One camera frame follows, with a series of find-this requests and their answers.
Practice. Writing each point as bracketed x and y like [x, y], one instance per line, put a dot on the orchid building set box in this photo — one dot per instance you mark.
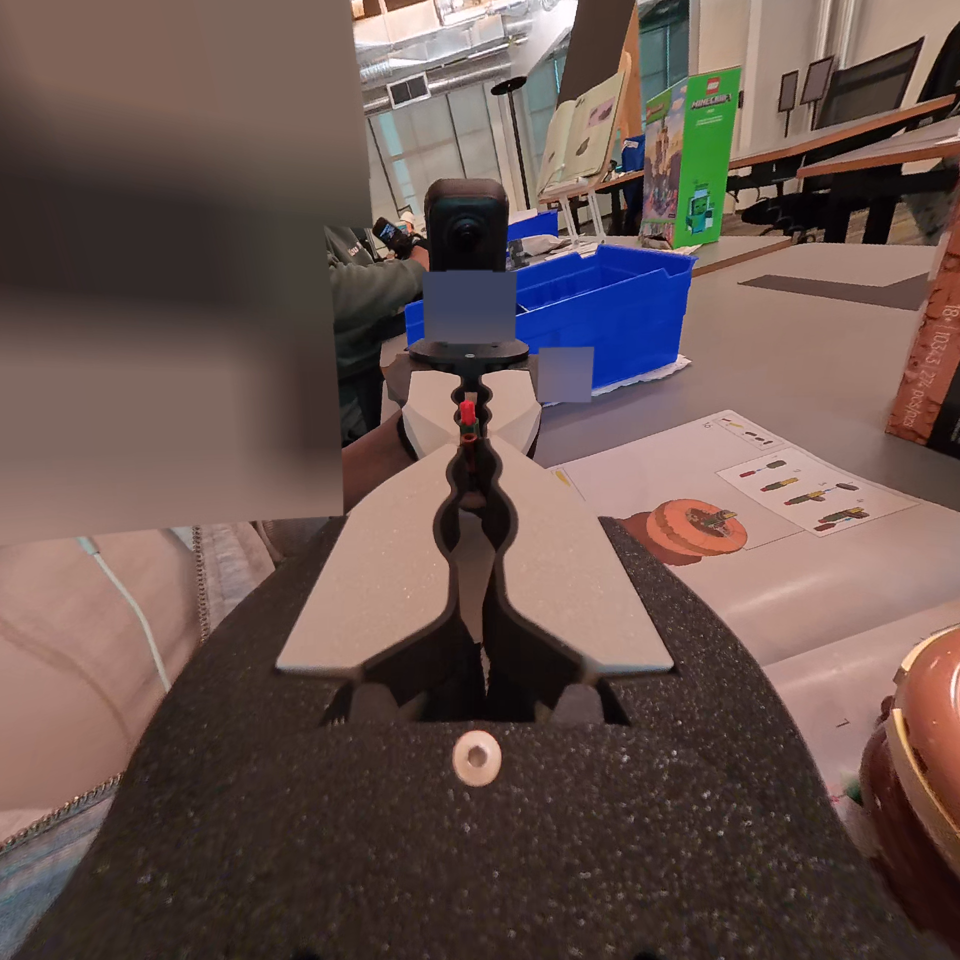
[934, 360]

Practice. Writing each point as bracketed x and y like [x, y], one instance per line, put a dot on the open book on stand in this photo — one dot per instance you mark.
[581, 135]

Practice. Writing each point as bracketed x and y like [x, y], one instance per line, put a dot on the dark grey desk mat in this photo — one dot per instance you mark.
[832, 292]

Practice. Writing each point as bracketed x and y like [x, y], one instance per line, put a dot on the person's blue jeans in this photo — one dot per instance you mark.
[45, 885]

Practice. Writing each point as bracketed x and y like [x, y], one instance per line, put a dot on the green building set box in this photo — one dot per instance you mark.
[705, 165]

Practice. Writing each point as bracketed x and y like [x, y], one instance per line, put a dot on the green yellow brick stem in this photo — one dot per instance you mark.
[468, 411]

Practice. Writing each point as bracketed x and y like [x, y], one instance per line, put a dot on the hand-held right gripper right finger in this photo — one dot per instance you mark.
[585, 585]

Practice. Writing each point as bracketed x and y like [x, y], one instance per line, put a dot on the small black sign frame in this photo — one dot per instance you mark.
[789, 90]
[817, 79]

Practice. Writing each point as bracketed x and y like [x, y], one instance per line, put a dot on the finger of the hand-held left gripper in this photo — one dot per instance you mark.
[517, 412]
[429, 412]

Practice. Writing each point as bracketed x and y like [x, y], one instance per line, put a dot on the large blue plastic bin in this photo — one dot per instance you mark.
[615, 307]

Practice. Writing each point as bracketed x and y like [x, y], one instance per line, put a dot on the grey desk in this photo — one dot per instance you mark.
[750, 360]

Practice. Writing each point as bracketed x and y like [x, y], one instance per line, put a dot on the building instruction booklet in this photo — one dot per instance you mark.
[675, 465]

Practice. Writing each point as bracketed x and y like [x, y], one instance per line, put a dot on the wood edged office table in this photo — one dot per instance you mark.
[862, 124]
[885, 154]

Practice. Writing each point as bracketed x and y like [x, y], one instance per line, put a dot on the black floor lamp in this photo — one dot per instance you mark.
[517, 142]

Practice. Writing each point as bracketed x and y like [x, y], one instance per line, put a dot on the small blue plastic bin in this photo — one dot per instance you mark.
[534, 223]

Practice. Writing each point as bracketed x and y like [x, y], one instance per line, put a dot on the dark brown display board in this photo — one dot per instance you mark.
[592, 45]

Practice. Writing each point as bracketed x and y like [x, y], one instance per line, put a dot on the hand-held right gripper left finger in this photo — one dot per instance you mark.
[375, 585]

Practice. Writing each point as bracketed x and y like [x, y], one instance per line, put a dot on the white paper sheet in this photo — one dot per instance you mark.
[645, 379]

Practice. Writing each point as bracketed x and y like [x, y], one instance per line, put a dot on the peach brick flower pot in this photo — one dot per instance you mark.
[922, 750]

